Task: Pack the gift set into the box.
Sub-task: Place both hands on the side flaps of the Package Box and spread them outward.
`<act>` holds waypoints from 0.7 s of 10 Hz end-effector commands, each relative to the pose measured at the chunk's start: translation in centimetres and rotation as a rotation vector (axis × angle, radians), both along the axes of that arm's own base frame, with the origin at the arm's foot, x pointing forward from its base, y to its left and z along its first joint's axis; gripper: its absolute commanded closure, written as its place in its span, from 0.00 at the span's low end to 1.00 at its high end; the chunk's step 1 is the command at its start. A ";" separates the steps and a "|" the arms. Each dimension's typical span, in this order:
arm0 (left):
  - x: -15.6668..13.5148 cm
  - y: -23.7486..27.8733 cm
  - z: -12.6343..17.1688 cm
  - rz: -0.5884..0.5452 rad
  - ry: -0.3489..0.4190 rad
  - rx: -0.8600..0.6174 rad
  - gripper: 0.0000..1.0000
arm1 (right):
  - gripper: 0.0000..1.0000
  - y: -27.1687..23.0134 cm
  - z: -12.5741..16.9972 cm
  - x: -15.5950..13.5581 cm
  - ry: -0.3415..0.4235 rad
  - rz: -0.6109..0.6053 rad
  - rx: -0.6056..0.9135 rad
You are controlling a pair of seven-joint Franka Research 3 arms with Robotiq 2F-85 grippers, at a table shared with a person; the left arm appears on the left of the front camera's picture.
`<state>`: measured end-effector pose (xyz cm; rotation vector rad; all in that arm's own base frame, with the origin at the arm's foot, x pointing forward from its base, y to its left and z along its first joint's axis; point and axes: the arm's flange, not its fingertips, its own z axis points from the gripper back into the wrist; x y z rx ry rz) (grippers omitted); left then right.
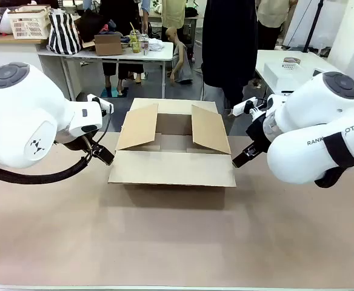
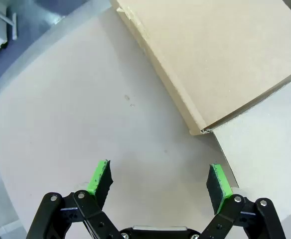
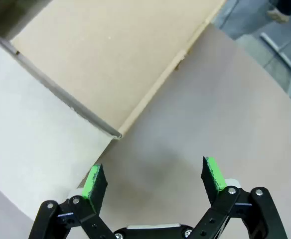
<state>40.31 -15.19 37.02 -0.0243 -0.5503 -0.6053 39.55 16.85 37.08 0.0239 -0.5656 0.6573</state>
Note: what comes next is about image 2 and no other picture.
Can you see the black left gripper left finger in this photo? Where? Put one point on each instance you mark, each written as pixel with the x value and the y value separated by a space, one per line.
pixel 85 211

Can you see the brown cardboard shipping box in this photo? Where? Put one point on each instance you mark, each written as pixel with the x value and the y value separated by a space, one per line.
pixel 210 49

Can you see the white desk with metal legs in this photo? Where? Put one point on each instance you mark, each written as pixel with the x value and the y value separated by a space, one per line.
pixel 14 27

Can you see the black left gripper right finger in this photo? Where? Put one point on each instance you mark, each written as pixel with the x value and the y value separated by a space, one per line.
pixel 231 214

